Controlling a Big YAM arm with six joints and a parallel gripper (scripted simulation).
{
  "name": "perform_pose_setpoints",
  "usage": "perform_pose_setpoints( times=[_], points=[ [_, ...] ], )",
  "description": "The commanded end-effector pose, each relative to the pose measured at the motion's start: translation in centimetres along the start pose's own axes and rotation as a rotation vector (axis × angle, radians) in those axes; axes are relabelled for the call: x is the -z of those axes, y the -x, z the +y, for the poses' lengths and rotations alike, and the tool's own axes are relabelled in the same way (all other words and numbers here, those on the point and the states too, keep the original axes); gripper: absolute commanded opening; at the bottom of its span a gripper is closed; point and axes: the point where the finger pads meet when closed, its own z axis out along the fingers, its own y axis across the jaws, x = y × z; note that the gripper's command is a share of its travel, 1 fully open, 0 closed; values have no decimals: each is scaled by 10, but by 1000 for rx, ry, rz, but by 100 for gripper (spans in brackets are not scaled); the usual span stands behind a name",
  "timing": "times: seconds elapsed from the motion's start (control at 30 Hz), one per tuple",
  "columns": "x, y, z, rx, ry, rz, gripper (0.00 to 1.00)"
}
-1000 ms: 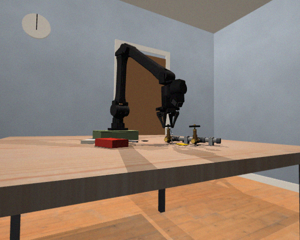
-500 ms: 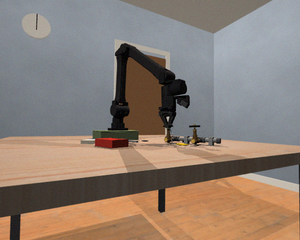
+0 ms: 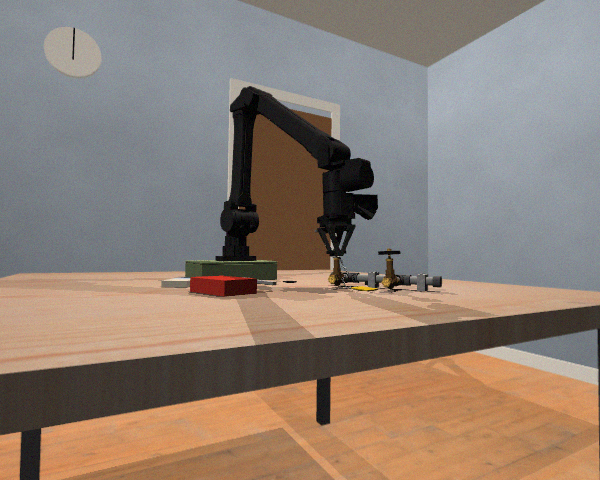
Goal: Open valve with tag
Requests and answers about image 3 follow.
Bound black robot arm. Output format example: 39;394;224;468
216;86;378;261

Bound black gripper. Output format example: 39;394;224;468
317;191;355;256

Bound yellow tag with silver chain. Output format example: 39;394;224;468
341;268;378;291

